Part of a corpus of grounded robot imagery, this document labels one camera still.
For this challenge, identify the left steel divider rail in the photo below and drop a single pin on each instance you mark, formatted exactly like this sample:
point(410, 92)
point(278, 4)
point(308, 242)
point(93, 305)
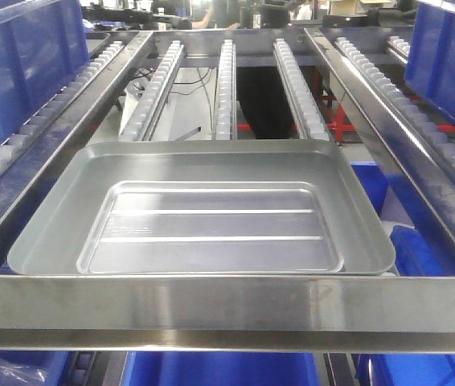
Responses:
point(25, 183)

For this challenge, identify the left white roller track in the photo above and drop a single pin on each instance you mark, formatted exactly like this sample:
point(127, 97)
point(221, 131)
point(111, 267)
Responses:
point(143, 121)

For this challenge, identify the white roller track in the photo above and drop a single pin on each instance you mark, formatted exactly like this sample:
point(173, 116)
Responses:
point(225, 123)
point(307, 117)
point(143, 121)

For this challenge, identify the blue bin upper right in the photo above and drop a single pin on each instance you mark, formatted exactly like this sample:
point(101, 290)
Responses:
point(431, 61)

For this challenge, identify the red metal frame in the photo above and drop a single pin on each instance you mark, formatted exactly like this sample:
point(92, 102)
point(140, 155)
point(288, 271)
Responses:
point(336, 119)

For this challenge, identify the blue bin upper left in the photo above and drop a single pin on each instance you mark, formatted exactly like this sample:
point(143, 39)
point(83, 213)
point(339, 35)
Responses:
point(42, 49)

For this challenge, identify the blue bin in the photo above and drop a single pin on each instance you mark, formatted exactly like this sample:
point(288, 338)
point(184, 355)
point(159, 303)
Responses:
point(42, 49)
point(32, 367)
point(219, 368)
point(431, 61)
point(413, 255)
point(406, 369)

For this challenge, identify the blue bin lower centre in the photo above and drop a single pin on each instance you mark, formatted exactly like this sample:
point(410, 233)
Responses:
point(219, 368)

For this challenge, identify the middle white roller track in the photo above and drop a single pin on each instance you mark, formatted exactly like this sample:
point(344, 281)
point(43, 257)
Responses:
point(225, 123)

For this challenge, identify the person in background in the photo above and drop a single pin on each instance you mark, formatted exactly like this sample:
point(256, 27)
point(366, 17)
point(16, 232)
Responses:
point(224, 14)

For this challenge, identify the far right roller track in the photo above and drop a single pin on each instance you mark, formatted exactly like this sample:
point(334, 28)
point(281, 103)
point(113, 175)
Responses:
point(369, 72)

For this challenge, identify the blue bin lower left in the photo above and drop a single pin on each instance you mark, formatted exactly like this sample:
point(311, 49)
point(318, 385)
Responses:
point(32, 367)

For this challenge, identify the right steel divider rail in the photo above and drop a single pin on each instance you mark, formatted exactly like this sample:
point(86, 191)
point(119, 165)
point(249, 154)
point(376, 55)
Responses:
point(397, 146)

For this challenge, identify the blue bin lower right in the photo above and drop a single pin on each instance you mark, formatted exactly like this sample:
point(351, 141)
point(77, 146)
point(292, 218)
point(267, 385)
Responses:
point(406, 369)

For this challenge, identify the large silver tray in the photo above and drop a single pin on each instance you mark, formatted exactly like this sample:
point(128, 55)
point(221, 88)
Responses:
point(52, 241)

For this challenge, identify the steel front shelf rail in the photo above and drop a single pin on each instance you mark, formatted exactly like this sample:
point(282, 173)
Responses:
point(339, 313)

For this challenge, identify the right white roller track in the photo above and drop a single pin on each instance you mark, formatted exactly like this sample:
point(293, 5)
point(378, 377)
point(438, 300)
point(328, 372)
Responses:
point(307, 117)

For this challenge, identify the small silver tray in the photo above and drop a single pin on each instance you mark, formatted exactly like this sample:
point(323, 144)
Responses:
point(209, 227)

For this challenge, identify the steel divider rail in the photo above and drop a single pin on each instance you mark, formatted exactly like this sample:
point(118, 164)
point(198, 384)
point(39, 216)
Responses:
point(25, 183)
point(397, 146)

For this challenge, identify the blue bin right middle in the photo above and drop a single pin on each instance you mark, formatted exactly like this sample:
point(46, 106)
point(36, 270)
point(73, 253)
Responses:
point(413, 255)

